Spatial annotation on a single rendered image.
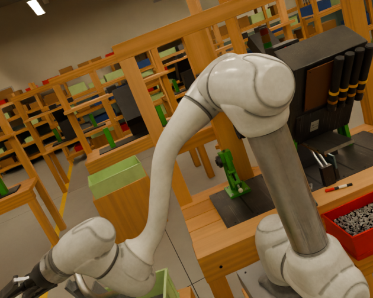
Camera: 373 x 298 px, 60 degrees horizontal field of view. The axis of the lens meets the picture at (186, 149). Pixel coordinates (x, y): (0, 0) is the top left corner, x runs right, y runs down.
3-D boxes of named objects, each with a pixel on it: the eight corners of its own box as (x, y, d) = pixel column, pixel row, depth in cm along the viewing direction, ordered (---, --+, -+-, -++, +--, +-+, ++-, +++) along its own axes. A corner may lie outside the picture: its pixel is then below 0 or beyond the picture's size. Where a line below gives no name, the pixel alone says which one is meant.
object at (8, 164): (92, 139, 1050) (60, 73, 983) (-1, 179, 997) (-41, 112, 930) (92, 136, 1100) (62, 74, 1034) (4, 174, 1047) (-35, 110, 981)
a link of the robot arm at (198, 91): (174, 91, 91) (192, 91, 79) (214, 44, 93) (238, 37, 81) (205, 122, 96) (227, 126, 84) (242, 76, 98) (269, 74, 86)
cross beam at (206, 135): (355, 81, 217) (352, 68, 214) (175, 156, 210) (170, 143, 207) (350, 81, 222) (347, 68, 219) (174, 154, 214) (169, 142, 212)
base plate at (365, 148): (418, 149, 173) (417, 146, 172) (228, 231, 167) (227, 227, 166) (364, 133, 213) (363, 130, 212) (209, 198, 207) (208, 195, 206)
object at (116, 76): (178, 119, 867) (146, 36, 800) (70, 167, 814) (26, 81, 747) (173, 117, 918) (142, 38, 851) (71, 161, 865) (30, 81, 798)
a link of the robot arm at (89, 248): (44, 266, 78) (86, 288, 84) (86, 233, 74) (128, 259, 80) (55, 233, 88) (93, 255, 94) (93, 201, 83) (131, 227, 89)
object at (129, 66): (385, 120, 218) (357, -32, 189) (180, 207, 210) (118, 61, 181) (375, 118, 227) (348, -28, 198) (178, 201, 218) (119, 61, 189)
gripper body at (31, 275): (64, 257, 93) (44, 272, 95) (37, 254, 86) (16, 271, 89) (67, 282, 88) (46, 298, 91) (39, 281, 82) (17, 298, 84)
